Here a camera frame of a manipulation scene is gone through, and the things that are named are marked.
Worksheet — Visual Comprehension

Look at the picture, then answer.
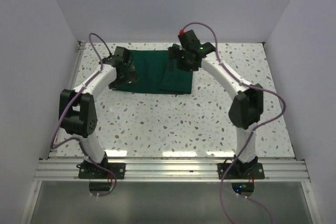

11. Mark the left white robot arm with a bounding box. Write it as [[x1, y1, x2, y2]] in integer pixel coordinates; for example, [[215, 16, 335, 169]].
[[58, 47, 138, 178]]

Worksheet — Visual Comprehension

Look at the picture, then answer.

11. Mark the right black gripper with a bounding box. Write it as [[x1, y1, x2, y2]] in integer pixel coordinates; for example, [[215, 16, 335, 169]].
[[169, 47, 199, 72]]

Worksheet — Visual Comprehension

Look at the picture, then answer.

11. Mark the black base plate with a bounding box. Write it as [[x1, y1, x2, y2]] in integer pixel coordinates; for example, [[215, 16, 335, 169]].
[[76, 160, 126, 179], [217, 157, 265, 180]]

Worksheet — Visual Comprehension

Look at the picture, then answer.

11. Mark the aluminium mounting rail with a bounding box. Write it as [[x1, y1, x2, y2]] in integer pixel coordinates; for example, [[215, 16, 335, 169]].
[[33, 157, 310, 183]]

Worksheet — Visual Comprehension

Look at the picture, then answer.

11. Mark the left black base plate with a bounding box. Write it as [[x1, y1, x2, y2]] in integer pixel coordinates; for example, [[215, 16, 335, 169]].
[[76, 160, 126, 179]]

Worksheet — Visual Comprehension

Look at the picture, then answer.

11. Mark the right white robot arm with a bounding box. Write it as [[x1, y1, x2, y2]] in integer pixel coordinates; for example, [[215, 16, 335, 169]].
[[168, 42, 264, 178]]

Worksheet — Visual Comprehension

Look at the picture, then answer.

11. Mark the green surgical cloth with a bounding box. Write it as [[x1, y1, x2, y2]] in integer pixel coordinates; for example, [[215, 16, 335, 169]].
[[114, 49, 193, 95]]

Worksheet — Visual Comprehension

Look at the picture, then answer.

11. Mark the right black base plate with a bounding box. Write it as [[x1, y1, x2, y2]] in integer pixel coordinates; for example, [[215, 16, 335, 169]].
[[217, 157, 265, 180]]

